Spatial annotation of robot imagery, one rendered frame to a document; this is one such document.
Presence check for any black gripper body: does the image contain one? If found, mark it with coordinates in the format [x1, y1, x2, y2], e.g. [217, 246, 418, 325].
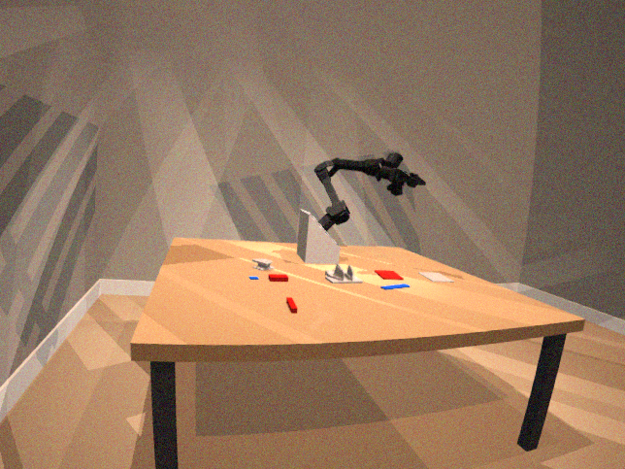
[387, 168, 415, 187]

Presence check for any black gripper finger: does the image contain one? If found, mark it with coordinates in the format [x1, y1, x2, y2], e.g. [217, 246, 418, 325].
[411, 174, 426, 187]
[395, 169, 415, 184]

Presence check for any red flat bar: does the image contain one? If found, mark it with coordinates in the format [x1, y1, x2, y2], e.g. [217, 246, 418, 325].
[286, 297, 297, 313]

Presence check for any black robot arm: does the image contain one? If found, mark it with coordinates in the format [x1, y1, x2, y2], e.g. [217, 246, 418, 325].
[314, 151, 403, 234]

